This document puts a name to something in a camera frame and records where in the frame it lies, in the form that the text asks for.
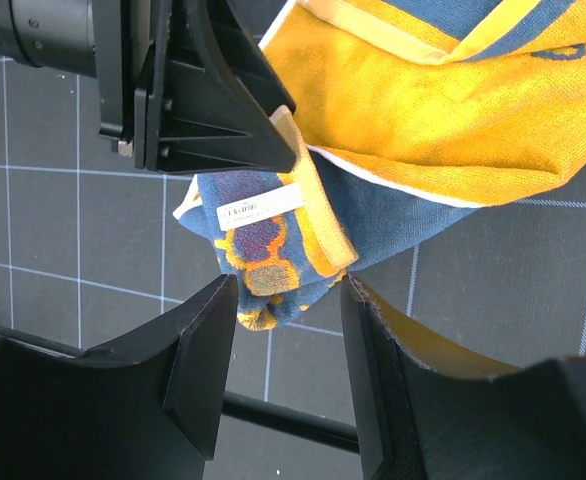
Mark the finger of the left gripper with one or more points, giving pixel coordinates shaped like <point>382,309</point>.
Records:
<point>203,129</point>
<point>230,54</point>

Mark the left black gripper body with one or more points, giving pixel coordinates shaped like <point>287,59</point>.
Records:
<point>130,41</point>

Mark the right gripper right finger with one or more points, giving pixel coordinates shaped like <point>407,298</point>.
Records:
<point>428,408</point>

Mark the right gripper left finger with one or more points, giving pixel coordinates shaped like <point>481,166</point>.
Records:
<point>144,405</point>

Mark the yellow blue patterned towel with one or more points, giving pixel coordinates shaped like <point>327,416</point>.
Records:
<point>407,117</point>

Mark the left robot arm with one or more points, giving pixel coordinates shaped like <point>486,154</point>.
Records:
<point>59,34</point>

